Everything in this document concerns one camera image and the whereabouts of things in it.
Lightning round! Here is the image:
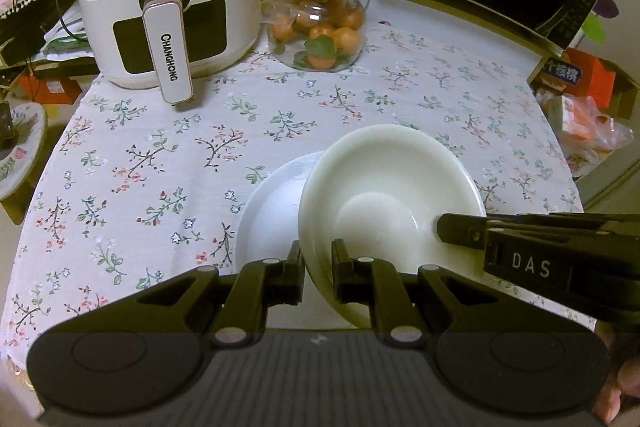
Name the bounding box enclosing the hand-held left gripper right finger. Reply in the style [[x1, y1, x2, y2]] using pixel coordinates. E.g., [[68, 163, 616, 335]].
[[331, 238, 506, 349]]

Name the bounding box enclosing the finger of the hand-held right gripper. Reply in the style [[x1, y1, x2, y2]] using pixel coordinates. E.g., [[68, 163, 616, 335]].
[[436, 211, 640, 253]]

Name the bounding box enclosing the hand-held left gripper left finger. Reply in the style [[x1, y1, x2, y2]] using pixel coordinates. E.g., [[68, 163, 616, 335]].
[[132, 238, 307, 349]]

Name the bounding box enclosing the white bowl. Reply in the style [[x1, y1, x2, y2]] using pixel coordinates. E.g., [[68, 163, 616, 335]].
[[235, 151, 326, 268]]

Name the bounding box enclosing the cream bowl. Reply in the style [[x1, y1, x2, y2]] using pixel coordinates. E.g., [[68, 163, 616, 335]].
[[298, 124, 488, 333]]

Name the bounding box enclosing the person's right hand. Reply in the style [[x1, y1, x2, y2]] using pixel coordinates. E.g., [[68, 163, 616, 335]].
[[592, 319, 640, 425]]

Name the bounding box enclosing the clear plastic bag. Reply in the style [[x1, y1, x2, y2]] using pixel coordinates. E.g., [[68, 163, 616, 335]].
[[537, 94, 636, 178]]

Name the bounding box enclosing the orange cardboard box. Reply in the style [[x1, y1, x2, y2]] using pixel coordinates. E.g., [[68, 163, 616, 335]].
[[530, 47, 640, 118]]

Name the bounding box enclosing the floral tablecloth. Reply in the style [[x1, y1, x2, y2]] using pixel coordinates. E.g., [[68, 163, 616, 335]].
[[0, 0, 586, 378]]

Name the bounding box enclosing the pile of small oranges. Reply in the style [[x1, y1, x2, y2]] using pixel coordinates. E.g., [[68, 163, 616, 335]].
[[270, 0, 365, 70]]

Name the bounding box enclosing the purple and green sticker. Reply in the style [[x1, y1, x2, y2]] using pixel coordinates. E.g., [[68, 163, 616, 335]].
[[580, 0, 621, 46]]

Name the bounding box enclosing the grey refrigerator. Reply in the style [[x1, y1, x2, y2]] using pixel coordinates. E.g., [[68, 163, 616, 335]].
[[570, 0, 640, 215]]

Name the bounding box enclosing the round floral stool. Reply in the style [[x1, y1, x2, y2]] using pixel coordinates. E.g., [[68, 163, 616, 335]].
[[0, 101, 48, 202]]

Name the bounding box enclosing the red box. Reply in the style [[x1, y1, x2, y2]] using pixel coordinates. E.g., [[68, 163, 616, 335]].
[[17, 74, 96, 108]]

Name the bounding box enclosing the small black device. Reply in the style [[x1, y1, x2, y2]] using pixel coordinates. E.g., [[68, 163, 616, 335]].
[[0, 101, 21, 148]]

